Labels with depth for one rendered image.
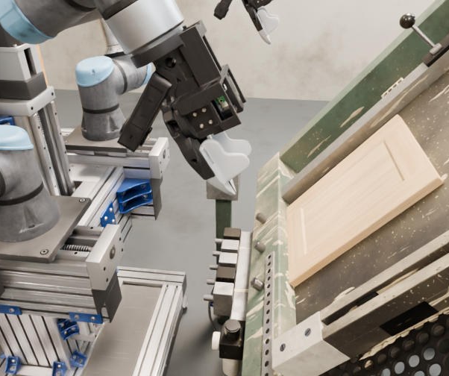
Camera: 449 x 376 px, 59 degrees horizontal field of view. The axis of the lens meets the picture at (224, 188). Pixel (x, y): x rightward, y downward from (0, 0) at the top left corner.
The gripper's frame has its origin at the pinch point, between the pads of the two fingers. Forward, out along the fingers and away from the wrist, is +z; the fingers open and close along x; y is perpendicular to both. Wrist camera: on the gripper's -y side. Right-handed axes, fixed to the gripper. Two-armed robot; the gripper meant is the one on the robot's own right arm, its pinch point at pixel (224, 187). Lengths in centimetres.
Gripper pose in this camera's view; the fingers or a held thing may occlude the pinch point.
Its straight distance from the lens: 53.1
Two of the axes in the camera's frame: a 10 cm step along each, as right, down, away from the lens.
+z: 4.6, 7.7, 4.3
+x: 1.3, -5.4, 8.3
